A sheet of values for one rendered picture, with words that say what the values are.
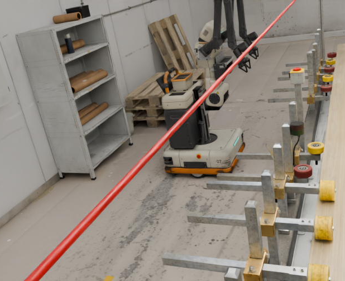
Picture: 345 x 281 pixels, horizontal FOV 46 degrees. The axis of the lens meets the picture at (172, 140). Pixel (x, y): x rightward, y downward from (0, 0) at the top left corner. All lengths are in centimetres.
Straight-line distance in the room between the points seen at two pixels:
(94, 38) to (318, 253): 383
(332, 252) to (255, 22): 853
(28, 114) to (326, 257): 336
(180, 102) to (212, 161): 62
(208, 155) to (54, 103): 160
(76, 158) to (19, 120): 69
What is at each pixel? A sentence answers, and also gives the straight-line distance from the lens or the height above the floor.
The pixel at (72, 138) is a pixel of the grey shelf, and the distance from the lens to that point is 425.
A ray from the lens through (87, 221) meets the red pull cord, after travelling 36.
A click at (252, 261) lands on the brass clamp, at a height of 97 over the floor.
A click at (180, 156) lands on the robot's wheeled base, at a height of 24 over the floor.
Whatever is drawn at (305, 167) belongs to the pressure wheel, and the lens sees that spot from 198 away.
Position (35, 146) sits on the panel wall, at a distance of 432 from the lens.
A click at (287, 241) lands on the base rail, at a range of 186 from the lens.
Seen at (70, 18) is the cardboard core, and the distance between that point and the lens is 446.
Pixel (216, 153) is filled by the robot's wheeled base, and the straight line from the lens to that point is 373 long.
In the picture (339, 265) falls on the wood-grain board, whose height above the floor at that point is 90.
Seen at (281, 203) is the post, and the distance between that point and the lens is 181.
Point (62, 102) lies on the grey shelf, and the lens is 414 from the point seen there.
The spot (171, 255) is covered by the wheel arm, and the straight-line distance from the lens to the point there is 142.
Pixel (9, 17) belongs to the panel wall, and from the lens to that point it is 425.
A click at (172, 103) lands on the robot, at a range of 371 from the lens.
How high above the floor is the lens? 182
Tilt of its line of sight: 22 degrees down
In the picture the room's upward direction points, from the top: 11 degrees counter-clockwise
